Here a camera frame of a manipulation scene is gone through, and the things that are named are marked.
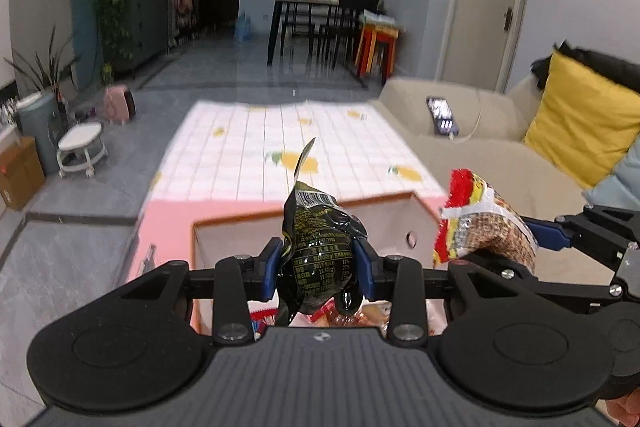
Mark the dark blanket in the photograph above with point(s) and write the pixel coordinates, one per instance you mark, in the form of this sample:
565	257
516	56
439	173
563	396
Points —
600	62

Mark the clear snack packet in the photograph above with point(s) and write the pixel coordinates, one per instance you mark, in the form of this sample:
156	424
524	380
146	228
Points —
362	318

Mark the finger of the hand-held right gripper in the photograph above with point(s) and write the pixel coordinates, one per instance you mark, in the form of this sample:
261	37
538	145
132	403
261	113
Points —
555	286
550	234

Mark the long leaf potted plant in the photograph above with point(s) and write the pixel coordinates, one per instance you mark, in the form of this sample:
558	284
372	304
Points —
45	67

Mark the yellow cushion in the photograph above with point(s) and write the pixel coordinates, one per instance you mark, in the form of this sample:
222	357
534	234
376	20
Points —
585	122

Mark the grey trash bin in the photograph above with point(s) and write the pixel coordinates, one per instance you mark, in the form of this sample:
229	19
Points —
40	127

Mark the dark dining chair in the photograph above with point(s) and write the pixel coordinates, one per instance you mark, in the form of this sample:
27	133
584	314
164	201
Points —
300	24
350	7

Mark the small green can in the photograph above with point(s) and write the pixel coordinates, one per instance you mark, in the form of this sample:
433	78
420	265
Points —
107	74

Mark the checked lemon print tablecloth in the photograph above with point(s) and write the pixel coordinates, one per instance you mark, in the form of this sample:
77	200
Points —
240	147

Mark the striped folded cloth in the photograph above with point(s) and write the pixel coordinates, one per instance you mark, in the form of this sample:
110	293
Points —
380	19

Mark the red yellow snack packet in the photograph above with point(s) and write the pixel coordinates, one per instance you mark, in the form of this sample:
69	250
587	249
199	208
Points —
480	222

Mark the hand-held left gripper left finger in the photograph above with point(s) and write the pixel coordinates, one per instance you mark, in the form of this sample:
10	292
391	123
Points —
272	267

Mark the white rolling stool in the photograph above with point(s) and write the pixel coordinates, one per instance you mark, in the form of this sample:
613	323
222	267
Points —
80	137

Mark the black green snack packet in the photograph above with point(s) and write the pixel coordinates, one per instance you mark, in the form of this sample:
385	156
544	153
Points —
320	257

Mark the shoe rack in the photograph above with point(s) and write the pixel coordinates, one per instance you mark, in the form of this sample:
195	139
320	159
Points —
185	7

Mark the black smartphone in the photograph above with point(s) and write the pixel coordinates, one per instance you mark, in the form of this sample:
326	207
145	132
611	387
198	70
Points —
442	117

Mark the trailing green pothos plant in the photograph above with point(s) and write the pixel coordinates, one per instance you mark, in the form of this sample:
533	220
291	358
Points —
110	7

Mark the dark grey drawer cabinet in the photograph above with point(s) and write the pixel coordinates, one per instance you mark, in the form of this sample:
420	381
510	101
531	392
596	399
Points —
147	22

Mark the grey door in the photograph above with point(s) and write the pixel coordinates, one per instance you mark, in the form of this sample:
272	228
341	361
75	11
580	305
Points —
485	7

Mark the red labelled snack packet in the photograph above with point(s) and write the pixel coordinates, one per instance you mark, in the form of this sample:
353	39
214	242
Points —
320	313

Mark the blue water jug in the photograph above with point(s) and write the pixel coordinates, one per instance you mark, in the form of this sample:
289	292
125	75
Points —
243	28

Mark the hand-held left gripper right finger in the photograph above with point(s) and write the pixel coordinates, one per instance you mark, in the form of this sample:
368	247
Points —
362	267

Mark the person's right hand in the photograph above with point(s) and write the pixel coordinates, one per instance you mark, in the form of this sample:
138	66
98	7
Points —
627	409

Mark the orange cardboard box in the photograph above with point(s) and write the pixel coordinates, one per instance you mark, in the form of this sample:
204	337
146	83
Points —
240	232

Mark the light blue cushion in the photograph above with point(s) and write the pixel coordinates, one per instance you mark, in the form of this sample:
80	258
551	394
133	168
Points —
622	187

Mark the stack of coloured stools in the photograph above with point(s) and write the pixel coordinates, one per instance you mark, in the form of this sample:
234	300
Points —
375	47

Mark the beige sofa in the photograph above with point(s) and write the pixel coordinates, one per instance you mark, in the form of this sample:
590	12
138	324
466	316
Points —
475	147

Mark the brown cardboard box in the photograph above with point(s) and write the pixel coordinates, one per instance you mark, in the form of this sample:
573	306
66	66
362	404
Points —
20	172

